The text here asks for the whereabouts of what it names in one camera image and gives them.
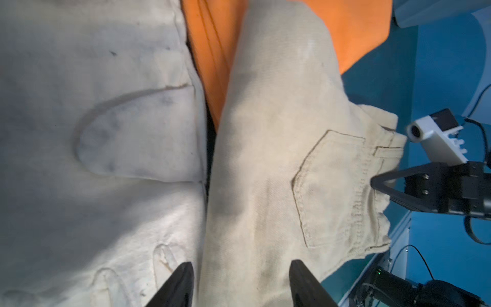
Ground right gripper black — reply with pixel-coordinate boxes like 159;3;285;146
370;162;490;219

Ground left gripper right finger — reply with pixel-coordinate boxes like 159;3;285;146
289;260;338;307

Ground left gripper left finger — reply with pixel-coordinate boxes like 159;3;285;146
146;262;194;307

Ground khaki pants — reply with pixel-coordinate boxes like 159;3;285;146
197;1;406;306

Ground orange pants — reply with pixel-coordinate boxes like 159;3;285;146
182;0;393;128

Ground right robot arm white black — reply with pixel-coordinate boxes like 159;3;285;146
356;161;490;306

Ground cream folded shorts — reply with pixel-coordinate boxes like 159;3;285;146
1;1;207;306

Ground aluminium front rail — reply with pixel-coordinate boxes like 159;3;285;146
322;207;412;306

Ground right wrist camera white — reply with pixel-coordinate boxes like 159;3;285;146
406;109;469;166

